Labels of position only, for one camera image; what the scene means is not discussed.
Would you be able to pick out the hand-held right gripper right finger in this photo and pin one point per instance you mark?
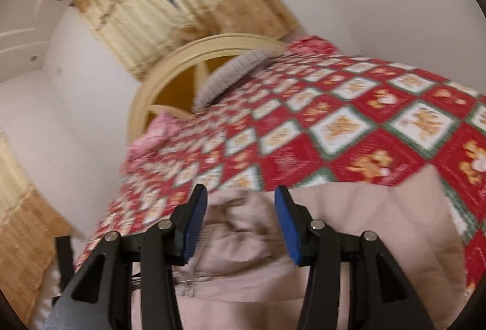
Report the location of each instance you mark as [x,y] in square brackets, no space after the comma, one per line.
[287,227]

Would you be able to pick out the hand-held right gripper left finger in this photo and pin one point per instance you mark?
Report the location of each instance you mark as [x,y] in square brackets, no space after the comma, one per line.
[194,223]

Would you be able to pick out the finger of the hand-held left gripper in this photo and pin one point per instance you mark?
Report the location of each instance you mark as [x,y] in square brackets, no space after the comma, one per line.
[64,261]

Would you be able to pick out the beige puffer jacket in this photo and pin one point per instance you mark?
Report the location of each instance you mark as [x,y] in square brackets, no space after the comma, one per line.
[246,258]

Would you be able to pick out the cream patterned curtain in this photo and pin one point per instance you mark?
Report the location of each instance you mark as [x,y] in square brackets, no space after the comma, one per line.
[22,223]
[159,11]

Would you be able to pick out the pink pillow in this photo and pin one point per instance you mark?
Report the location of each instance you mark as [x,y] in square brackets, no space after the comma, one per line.
[152,140]

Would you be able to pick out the red checkered printed bedspread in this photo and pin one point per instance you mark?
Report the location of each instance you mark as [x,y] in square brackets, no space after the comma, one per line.
[288,132]

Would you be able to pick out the cream wooden headboard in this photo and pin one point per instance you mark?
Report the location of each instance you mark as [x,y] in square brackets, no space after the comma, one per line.
[171,87]

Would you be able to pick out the grey striped pillow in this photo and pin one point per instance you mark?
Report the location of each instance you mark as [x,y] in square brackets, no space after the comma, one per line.
[227,77]

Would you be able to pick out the red floral pillow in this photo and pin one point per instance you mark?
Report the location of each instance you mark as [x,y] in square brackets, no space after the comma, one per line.
[315,45]

